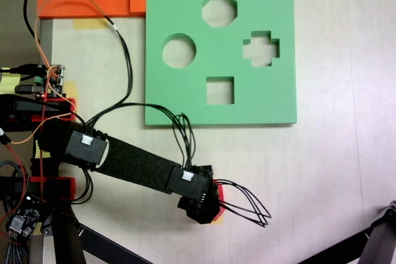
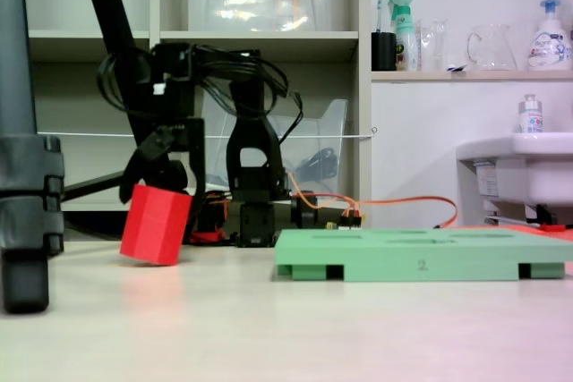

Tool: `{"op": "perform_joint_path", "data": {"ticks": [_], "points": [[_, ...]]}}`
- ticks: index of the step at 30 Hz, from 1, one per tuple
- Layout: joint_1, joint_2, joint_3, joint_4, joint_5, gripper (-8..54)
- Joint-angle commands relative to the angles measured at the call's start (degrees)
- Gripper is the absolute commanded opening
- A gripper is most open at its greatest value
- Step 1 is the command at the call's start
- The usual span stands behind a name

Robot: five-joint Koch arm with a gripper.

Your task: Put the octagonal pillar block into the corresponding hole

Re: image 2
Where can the red octagonal pillar block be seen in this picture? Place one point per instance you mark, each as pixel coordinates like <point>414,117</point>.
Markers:
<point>156,225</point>

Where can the black round table clamp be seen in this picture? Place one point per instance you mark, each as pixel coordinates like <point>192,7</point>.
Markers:
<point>306,214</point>

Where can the green spray bottle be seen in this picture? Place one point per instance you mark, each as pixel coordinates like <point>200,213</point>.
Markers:
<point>404,37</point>

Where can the black cup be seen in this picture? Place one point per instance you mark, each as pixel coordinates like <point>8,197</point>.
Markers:
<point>384,52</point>

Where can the thin black tripod brace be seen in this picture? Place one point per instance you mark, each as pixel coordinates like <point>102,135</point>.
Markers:
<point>94,185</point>

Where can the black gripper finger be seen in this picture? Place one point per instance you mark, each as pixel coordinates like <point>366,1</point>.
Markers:
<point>197,163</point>
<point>145,154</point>

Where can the small clear sanitizer bottle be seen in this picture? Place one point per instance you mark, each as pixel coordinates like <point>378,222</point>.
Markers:
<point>531,118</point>

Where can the thick grey tripod leg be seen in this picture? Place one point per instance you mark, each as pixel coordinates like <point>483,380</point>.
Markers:
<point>18,176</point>

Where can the wooden wall ledge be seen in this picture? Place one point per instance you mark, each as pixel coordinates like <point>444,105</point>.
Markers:
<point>470,76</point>

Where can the clear glass pitcher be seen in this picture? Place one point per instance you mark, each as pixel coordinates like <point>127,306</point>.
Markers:
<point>492,51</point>

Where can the white sink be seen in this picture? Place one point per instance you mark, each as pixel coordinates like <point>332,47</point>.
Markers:
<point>537,167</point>

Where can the black clamp with red piece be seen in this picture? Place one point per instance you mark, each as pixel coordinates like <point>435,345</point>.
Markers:
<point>547,216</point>

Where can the blue white toothbrush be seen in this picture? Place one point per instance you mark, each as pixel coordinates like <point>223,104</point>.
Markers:
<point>379,13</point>

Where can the small circuit board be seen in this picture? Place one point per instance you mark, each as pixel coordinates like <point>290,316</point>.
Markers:
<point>351,220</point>

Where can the white pump soap bottle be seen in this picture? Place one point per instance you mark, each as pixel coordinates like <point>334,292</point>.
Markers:
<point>548,44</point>

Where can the clear glass beaker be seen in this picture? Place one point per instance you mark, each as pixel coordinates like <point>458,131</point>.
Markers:
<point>433,48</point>

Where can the green shape sorter board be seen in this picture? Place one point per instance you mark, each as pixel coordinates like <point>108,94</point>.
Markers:
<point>403,254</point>

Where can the clear plastic file tray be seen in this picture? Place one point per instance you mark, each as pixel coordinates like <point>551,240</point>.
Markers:
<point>331,122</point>

